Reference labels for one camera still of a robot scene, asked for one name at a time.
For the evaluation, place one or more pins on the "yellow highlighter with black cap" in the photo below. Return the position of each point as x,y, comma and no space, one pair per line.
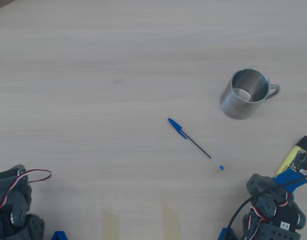
289,160

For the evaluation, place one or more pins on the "blue capped ballpoint pen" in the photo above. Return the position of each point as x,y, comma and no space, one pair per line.
174,124

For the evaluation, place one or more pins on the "blue arm base plate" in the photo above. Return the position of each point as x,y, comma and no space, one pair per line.
59,236
223,235

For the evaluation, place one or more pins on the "dark grey arm without camera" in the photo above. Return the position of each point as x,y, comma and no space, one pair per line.
16,200

